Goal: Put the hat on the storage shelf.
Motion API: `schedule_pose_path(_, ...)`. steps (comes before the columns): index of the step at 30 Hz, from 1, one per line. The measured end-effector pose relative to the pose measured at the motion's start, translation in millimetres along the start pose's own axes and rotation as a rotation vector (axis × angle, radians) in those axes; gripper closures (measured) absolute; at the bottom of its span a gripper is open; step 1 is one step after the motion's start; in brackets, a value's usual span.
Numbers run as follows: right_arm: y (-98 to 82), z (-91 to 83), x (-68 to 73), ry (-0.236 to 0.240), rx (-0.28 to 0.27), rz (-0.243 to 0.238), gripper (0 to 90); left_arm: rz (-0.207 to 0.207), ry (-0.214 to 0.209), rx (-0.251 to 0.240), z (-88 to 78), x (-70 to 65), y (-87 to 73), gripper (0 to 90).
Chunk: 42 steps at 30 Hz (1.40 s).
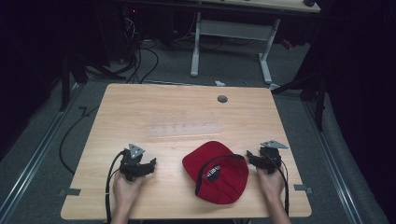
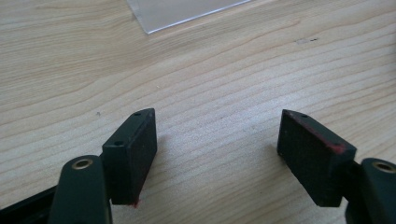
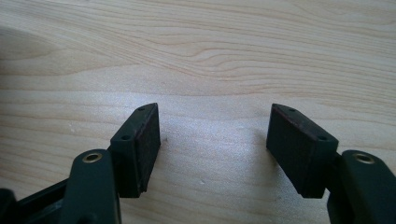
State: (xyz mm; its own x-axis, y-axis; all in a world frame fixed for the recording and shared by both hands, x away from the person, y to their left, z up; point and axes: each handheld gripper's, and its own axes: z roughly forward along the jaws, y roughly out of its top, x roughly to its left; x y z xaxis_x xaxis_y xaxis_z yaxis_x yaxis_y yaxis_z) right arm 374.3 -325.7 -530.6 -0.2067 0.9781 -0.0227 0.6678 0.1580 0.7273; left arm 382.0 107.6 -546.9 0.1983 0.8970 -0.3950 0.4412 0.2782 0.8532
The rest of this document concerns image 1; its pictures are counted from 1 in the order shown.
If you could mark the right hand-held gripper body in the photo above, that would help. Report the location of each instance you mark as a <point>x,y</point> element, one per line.
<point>271,157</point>

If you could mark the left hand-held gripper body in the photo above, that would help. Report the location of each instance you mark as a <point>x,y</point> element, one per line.
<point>132,161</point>

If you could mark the red baseball cap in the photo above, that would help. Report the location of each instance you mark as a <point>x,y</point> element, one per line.
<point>218,177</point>

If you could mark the person's right hand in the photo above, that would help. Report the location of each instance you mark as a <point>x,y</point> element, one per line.
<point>271,185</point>

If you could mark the person's left hand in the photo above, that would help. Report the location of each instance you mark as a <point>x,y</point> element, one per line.
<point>126,189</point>

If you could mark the clear plastic strip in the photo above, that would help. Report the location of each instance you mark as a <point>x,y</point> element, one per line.
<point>183,129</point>

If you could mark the grey tape piece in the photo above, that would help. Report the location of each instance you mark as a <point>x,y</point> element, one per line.
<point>71,192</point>
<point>303,188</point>

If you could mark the white scrap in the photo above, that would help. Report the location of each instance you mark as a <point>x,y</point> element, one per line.
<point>219,83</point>

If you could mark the black stand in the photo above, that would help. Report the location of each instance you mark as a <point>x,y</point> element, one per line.
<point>314,90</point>
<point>67,81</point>

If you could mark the small red object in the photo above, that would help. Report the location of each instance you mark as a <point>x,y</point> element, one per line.
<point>287,44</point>

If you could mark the white-framed wooden desk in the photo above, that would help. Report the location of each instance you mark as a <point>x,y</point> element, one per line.
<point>233,29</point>

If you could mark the dark object on desk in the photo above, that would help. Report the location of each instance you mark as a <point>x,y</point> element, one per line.
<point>309,2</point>

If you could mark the metal floor rail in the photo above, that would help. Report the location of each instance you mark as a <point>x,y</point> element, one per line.
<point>334,165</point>
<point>34,161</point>

